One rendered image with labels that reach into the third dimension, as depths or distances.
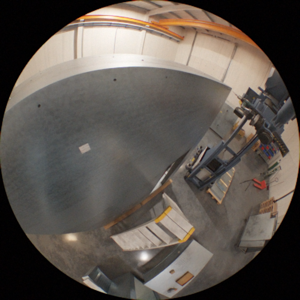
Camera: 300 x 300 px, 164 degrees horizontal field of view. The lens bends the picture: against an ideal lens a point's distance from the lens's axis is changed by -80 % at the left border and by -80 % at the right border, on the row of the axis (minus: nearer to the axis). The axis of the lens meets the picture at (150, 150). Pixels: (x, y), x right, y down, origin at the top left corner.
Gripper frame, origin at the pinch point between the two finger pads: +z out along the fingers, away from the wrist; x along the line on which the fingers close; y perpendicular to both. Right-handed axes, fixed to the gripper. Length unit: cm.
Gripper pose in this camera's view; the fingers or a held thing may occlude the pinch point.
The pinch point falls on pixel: (242, 108)
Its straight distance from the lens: 123.0
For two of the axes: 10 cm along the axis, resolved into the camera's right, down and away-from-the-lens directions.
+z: -6.3, -6.7, 3.9
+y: 6.4, -7.3, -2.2
